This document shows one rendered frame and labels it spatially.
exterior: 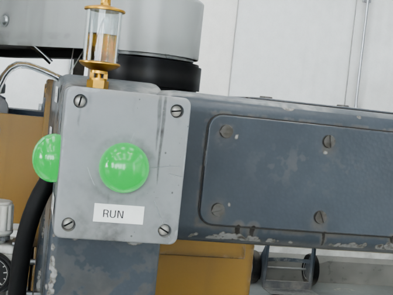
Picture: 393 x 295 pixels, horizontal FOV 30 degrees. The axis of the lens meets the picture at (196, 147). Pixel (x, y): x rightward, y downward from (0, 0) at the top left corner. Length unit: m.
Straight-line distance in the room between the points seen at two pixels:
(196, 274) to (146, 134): 0.40
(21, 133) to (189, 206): 0.39
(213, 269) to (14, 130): 0.27
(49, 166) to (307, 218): 0.19
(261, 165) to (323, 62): 5.62
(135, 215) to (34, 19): 0.31
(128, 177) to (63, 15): 0.28
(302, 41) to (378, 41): 0.67
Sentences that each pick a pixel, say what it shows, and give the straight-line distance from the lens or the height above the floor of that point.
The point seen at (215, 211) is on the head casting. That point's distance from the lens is 0.51.
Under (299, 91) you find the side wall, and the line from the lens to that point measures 6.05.
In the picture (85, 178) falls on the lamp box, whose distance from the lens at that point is 0.44.
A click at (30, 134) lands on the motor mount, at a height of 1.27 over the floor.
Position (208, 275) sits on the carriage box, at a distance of 0.82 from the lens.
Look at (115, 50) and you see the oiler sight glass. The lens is 0.51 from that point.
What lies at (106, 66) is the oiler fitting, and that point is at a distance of 0.51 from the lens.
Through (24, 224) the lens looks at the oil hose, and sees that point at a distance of 0.50.
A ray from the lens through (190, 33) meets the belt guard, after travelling 0.62.
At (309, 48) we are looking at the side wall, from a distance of 6.08.
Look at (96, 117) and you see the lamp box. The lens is 0.44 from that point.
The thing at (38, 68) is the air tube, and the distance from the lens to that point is 0.58.
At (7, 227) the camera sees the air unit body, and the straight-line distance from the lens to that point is 0.71.
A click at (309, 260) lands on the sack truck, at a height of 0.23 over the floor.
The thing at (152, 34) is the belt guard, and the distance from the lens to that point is 0.61.
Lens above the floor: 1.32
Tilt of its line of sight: 3 degrees down
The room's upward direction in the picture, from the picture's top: 6 degrees clockwise
